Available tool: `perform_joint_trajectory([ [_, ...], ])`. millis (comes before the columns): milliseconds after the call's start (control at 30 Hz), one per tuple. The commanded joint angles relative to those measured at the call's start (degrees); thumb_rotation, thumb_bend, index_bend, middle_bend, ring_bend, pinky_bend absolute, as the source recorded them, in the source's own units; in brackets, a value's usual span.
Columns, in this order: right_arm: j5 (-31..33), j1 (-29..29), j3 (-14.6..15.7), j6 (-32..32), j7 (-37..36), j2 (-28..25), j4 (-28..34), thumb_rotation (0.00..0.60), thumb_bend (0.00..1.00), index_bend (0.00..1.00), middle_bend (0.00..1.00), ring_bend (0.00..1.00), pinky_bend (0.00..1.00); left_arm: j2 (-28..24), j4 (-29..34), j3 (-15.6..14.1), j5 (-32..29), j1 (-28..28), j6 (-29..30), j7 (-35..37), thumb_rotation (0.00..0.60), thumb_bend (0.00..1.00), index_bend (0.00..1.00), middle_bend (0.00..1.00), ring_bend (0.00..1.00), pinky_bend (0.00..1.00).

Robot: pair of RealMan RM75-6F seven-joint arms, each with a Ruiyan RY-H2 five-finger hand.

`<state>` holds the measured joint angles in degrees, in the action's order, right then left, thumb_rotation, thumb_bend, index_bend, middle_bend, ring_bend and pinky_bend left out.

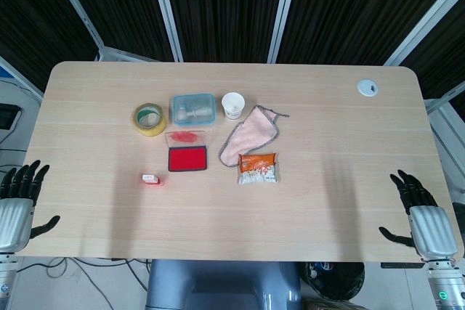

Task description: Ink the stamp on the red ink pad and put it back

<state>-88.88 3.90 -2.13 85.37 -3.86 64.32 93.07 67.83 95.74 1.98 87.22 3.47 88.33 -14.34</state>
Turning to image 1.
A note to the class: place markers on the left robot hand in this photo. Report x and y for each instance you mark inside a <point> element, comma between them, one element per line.
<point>14,223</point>

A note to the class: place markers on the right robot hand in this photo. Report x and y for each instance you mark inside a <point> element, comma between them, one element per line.
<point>432,230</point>

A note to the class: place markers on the red stamp block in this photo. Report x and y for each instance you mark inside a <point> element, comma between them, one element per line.
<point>150,179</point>

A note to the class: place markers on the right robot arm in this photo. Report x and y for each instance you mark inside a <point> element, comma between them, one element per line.
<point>444,284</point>

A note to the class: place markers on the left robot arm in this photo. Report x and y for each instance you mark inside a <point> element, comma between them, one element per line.
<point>6,281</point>

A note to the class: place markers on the black trash bin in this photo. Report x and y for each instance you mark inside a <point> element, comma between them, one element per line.
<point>338,282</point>

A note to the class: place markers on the yellow tape roll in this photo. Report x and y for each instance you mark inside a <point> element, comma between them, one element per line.
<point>154,130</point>

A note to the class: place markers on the red ink pad clear lid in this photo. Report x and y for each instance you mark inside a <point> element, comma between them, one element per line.
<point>187,159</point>

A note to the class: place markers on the orange and white snack bag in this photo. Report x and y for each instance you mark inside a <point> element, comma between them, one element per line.
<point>258,170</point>

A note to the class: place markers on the pink cloth grey trim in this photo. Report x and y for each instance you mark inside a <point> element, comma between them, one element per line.
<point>250,132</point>

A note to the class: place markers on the clear container blue lid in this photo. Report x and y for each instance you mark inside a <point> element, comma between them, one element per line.
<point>192,108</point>

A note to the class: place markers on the blue-grey robot torso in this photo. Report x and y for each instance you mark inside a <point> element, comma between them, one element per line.
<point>221,284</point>

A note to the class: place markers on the white paper cup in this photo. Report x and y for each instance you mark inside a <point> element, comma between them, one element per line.
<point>232,110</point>

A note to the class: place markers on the white frame post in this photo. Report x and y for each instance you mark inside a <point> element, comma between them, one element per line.
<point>74,5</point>
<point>425,16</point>
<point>165,8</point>
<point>285,8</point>

